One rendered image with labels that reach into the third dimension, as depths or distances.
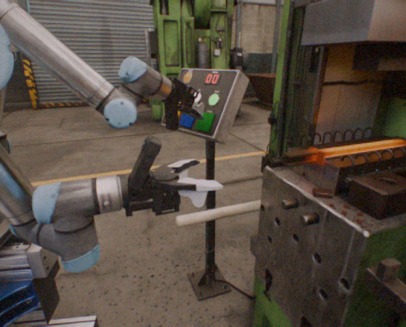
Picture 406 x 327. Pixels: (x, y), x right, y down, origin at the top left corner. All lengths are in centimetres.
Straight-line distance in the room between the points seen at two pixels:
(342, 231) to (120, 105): 58
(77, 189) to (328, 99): 81
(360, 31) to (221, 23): 522
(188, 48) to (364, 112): 452
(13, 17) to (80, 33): 771
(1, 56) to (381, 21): 65
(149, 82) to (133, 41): 768
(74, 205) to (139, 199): 12
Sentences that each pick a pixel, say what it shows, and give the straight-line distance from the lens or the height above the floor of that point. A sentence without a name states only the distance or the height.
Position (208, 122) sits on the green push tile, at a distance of 102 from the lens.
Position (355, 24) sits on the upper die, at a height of 130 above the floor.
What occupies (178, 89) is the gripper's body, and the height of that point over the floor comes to 114.
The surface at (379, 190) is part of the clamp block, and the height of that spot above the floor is 98.
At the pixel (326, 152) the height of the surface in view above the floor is 101.
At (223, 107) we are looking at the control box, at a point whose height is 107.
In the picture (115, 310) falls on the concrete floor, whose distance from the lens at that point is 165.
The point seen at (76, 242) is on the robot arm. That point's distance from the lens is 58.
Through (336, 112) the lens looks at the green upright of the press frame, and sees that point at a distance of 103.
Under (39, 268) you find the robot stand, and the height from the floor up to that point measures 72.
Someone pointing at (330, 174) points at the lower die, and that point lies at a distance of 73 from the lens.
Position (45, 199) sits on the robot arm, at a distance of 55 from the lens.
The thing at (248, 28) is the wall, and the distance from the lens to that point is 979.
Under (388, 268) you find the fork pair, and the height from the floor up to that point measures 103.
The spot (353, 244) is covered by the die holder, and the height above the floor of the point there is 87.
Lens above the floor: 123
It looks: 22 degrees down
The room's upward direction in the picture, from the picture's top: straight up
